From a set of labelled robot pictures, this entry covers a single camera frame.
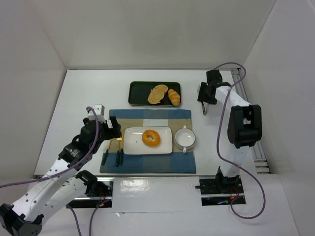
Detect stainless steel tongs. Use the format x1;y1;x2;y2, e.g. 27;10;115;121
201;102;209;116

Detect orange bagel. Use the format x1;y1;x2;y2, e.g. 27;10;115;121
142;129;160;147

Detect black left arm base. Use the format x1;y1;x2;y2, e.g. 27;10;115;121
68;178;114;208

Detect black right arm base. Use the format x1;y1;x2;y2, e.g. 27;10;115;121
195;168;246;206

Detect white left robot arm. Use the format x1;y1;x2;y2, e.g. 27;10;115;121
0;116;121;236

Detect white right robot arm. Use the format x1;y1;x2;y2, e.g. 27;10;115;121
197;70;262;178

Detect speckled bread slice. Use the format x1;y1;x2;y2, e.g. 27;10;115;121
147;85;168;105

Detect white rectangular plate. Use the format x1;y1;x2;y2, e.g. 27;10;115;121
123;126;173;155

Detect blue beige checked placemat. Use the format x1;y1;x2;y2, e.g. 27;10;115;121
99;109;196;174

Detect striped croissant roll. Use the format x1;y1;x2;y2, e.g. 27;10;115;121
168;89;181;106

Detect dark green serving tray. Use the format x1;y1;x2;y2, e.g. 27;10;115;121
128;81;181;107

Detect white cup with dark rim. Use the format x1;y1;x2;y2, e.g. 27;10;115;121
174;125;196;153

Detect gold fork green handle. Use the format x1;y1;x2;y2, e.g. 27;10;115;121
115;138;122;167

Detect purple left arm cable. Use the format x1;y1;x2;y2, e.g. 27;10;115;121
0;107;104;236

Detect gold knife green handle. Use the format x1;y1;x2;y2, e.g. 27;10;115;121
119;140;124;165

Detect gold spoon green handle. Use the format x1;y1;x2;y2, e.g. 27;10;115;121
101;139;116;166

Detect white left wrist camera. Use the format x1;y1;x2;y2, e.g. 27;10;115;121
87;104;105;123

